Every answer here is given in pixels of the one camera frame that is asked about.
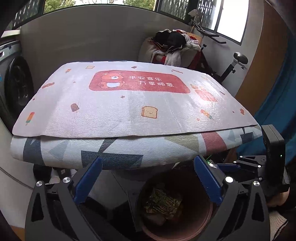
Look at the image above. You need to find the blue curtain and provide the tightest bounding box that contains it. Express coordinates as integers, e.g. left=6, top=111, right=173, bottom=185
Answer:
left=235, top=39, right=296, bottom=163

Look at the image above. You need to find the round trash bin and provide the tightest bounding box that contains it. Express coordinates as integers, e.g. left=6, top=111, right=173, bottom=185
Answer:
left=135, top=169, right=213, bottom=240

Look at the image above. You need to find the chair piled with clothes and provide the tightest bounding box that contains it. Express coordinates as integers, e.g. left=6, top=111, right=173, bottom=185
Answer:
left=138, top=29, right=202, bottom=68

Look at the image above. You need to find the grey washing machine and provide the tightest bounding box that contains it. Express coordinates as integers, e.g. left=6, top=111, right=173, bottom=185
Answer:
left=0, top=41, right=34, bottom=132

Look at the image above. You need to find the black exercise bike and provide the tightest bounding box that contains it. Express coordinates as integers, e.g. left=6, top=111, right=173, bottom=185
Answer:
left=188, top=9, right=248, bottom=84

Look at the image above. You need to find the white cartoon foam mat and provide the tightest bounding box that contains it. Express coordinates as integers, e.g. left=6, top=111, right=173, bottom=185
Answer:
left=13, top=61, right=256, bottom=138

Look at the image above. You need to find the gold foil wrapper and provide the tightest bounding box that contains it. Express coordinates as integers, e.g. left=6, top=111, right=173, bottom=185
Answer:
left=144, top=188, right=182, bottom=219

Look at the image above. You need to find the white slipper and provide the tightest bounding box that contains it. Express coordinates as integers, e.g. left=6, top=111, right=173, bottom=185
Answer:
left=45, top=175, right=61, bottom=185

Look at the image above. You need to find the geometric pattern folded mat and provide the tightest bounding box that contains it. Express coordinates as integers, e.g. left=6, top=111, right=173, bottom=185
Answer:
left=11, top=125, right=262, bottom=170

